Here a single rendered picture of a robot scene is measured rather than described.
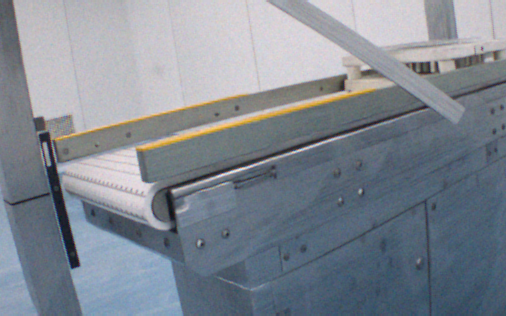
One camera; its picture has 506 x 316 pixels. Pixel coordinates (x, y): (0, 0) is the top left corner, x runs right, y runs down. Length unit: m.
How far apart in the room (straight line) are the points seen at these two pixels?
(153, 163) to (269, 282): 0.24
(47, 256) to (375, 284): 0.49
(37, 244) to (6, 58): 0.26
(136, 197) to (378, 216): 0.39
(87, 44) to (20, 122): 5.64
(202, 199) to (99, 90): 5.89
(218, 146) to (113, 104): 5.96
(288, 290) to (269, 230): 0.13
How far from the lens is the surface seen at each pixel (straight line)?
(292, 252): 0.68
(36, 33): 6.11
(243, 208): 0.57
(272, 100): 0.94
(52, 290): 0.80
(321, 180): 0.65
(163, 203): 0.53
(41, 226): 0.77
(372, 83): 1.01
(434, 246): 0.97
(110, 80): 6.49
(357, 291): 0.81
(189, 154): 0.52
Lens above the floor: 0.94
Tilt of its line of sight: 12 degrees down
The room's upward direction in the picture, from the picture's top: 9 degrees counter-clockwise
